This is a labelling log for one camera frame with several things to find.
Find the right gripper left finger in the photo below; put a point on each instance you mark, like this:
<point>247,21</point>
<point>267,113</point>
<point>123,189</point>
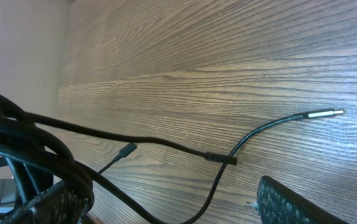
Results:
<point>58,204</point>

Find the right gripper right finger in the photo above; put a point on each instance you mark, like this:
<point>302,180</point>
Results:
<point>277,204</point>

